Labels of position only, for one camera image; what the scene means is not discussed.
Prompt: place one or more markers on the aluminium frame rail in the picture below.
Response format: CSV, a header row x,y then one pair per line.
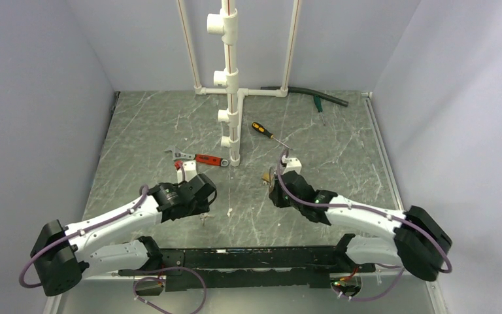
x,y
386,290

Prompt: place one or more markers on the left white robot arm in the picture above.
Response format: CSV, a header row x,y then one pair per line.
x,y
63,255

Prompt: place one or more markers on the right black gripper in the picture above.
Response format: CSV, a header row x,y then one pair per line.
x,y
275,195

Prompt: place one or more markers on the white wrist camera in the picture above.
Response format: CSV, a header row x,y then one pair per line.
x,y
186,170
290,163

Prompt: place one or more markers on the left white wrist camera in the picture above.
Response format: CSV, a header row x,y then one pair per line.
x,y
186,170

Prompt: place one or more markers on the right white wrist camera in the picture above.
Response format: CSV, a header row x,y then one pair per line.
x,y
290,163

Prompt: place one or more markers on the silver key bunch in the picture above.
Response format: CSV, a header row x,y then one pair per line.
x,y
204,217

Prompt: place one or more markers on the green screwdriver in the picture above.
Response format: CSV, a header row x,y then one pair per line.
x,y
318,104

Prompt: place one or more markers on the yellow black screwdriver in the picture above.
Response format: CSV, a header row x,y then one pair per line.
x,y
262,130

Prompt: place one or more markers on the large brass padlock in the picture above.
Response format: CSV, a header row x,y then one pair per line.
x,y
268,178

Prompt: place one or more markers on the red handled adjustable wrench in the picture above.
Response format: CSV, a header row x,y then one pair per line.
x,y
199,158

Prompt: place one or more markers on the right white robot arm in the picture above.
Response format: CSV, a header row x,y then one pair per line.
x,y
411,239

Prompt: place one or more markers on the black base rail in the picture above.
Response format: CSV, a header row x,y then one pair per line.
x,y
311,266

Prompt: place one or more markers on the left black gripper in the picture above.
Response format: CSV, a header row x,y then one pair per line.
x,y
200,207

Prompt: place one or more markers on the white PVC pipe frame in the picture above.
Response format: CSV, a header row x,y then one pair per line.
x,y
225,24

